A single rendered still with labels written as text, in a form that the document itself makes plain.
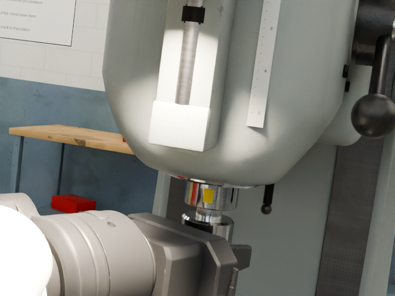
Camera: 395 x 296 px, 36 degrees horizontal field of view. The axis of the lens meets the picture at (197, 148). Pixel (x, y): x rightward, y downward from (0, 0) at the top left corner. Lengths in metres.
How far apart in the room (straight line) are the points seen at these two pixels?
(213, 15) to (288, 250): 0.57
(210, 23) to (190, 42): 0.02
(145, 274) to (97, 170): 4.78
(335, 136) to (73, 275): 0.33
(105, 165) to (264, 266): 4.29
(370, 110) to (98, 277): 0.21
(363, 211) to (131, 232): 0.52
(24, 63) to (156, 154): 5.06
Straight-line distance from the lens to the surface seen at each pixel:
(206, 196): 0.52
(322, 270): 0.93
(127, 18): 0.48
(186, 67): 0.41
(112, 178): 5.17
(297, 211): 0.92
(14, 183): 4.66
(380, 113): 0.41
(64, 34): 5.35
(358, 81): 0.63
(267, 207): 0.54
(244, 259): 0.56
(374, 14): 0.55
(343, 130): 0.63
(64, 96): 5.31
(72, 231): 0.42
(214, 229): 0.53
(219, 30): 0.41
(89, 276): 0.41
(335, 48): 0.47
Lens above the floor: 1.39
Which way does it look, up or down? 6 degrees down
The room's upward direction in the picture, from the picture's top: 8 degrees clockwise
